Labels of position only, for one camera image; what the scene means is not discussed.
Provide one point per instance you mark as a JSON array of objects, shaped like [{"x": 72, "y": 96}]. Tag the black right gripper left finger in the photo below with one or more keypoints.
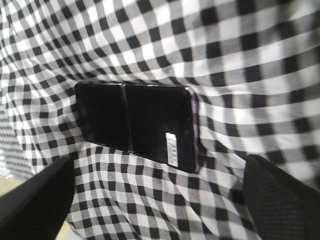
[{"x": 37, "y": 209}]

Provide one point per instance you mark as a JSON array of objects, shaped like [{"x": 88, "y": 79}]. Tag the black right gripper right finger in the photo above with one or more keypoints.
[{"x": 282, "y": 207}]

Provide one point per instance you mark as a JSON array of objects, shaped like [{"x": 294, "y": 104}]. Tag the black foldable smartphone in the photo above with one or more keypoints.
[{"x": 156, "y": 122}]

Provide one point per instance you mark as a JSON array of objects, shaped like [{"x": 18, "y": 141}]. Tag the black white checkered duvet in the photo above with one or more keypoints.
[{"x": 253, "y": 64}]

